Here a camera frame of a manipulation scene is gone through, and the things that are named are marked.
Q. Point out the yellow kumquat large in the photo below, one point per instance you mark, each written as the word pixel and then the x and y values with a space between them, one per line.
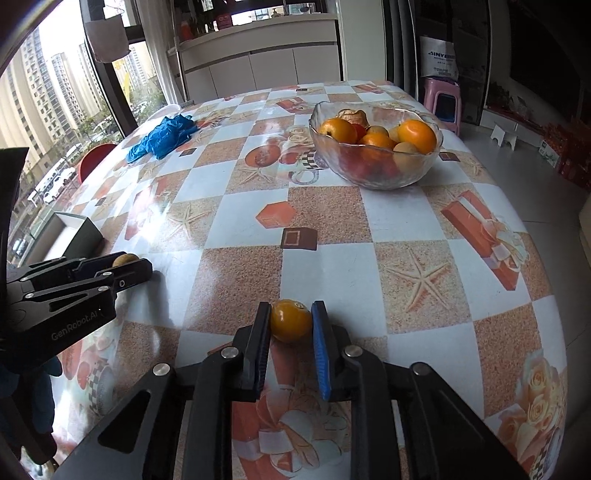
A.
pixel 290 321

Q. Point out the brown longan fruit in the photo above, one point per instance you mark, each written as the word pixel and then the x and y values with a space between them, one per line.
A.
pixel 124 259

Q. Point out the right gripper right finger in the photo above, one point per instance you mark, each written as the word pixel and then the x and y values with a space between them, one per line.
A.
pixel 334 373

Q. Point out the white paper bag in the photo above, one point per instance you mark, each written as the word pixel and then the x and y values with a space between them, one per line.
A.
pixel 438 58

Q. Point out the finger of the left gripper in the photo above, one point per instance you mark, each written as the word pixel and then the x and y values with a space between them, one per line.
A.
pixel 125 276
pixel 63 269

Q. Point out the orange fruit in bowl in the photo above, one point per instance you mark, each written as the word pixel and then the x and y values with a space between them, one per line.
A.
pixel 340 130

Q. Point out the white shallow box tray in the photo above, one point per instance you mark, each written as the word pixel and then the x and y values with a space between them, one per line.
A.
pixel 63 235

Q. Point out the checkered patterned tablecloth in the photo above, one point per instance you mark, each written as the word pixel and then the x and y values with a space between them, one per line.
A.
pixel 443 271

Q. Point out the white chair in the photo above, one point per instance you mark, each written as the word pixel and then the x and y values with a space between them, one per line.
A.
pixel 171 109

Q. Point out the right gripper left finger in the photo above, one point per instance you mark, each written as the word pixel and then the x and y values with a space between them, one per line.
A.
pixel 254 344

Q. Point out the blue crumpled gloves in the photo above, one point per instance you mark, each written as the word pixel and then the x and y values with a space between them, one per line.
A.
pixel 169 134

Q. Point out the pink plastic stool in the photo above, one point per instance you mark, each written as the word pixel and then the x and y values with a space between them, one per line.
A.
pixel 443 99

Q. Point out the white cabinet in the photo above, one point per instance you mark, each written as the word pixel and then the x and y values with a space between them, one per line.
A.
pixel 277 52

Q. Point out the glass fruit bowl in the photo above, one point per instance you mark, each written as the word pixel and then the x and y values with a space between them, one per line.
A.
pixel 378 160

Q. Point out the red chair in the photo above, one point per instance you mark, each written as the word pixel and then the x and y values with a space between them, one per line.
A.
pixel 92 159

